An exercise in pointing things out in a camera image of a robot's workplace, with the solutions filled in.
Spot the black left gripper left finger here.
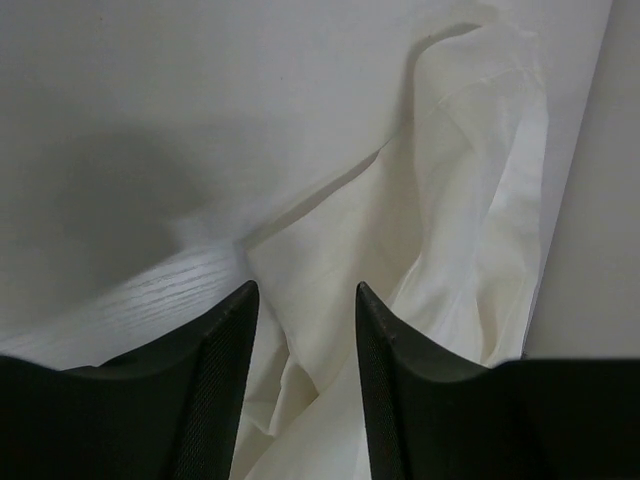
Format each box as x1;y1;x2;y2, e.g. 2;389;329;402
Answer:
1;281;259;479

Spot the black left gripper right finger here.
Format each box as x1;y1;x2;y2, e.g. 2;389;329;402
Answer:
355;284;639;479

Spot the white pleated skirt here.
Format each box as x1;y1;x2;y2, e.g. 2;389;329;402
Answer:
246;21;548;479

